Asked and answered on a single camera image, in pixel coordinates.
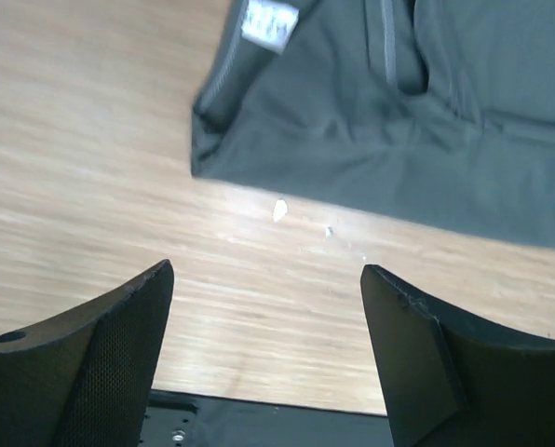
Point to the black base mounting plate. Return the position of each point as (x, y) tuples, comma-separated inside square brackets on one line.
[(183, 419)]

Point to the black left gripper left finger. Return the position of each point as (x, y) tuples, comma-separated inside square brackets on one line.
[(83, 377)]

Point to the dark grey t-shirt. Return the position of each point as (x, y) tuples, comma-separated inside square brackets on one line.
[(434, 112)]

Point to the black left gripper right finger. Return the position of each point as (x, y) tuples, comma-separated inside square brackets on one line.
[(452, 378)]

